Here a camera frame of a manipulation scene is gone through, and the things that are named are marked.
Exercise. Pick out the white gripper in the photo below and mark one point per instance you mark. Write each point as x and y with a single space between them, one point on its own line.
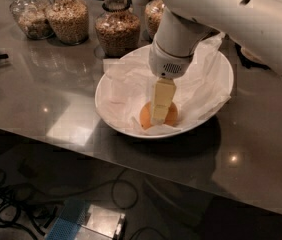
166 63

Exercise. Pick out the orange fruit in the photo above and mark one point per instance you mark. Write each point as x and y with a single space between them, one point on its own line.
144 116

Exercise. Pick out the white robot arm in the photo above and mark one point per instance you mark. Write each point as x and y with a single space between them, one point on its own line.
255 25

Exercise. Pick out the white bowl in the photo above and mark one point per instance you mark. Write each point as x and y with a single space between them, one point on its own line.
221 84

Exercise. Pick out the white tissue paper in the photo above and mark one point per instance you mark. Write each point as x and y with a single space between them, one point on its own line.
201 80

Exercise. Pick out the glass jar of nuts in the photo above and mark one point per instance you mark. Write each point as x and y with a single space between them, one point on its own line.
117 28

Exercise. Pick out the glass jar of cereal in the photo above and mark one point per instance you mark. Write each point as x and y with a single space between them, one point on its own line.
153 14

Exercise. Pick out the black mat under plates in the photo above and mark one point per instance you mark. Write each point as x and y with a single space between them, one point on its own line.
247 63

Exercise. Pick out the stack of paper plates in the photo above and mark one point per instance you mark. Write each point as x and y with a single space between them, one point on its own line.
250 56

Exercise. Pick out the glass jar of beans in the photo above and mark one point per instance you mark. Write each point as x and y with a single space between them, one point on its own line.
69 20

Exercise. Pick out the glass jar of grains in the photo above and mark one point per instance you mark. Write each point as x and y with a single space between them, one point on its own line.
31 18

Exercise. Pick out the blue and silver floor box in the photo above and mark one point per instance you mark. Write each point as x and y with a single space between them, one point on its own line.
81 220

